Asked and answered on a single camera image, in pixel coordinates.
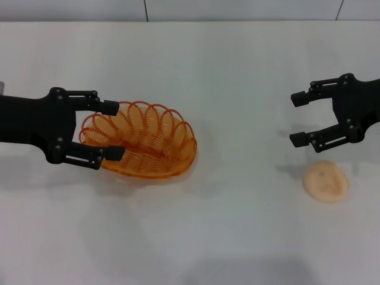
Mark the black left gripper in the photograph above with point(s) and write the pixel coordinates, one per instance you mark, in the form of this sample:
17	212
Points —
35	118

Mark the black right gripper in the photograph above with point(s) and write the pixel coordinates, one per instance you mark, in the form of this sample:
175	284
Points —
359	104

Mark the orange woven plastic basket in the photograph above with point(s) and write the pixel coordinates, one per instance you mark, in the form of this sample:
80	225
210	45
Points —
154	139

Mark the small grey cylindrical connector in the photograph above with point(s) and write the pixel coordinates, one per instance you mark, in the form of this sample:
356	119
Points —
1	86

